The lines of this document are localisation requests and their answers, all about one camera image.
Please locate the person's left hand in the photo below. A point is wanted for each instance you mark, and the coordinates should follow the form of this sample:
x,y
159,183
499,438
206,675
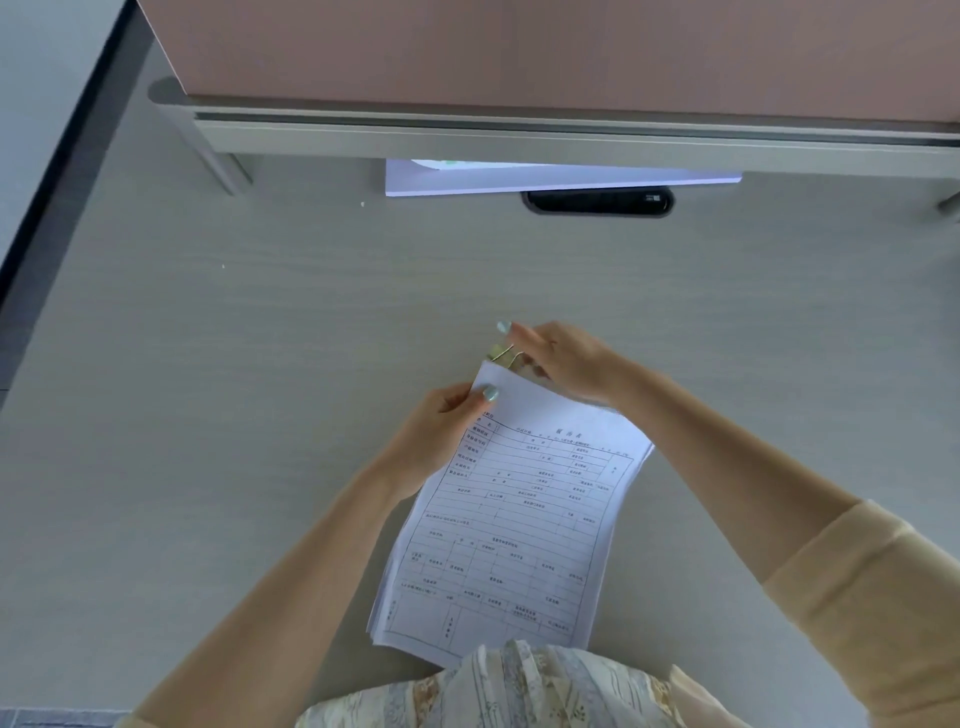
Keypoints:
x,y
429,444

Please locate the person's right hand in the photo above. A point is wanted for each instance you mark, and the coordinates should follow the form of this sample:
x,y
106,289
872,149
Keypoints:
x,y
574,361

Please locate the person's right thumb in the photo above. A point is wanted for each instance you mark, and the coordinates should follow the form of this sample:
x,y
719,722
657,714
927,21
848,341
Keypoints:
x,y
534,360

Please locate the person's left thumb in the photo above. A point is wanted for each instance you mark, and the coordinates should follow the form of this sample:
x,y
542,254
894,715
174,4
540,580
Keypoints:
x,y
484,397

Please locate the gold binder clip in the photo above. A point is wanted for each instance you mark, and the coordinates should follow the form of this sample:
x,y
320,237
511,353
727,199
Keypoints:
x,y
503,355

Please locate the stack of printed form papers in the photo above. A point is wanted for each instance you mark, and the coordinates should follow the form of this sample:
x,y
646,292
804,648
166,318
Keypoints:
x,y
517,517

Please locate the person's left forearm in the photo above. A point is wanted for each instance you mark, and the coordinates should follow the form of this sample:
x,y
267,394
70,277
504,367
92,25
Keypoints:
x,y
281,592

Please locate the person's right forearm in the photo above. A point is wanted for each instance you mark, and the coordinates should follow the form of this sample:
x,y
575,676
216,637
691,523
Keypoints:
x,y
720,465

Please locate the stack of white paper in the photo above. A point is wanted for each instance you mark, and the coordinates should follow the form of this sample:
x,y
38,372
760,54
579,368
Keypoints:
x,y
555,182

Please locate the patterned floral garment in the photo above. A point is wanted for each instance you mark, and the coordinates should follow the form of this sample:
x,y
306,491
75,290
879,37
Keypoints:
x,y
487,690

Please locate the pink desk partition panel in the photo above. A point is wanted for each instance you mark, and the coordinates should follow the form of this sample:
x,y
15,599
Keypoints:
x,y
555,52

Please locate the cream yellow sleeve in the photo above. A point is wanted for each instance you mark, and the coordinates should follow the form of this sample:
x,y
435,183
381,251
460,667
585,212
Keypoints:
x,y
870,622

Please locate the grey metal partition frame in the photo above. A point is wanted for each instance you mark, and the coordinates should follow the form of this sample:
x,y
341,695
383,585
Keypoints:
x,y
525,135

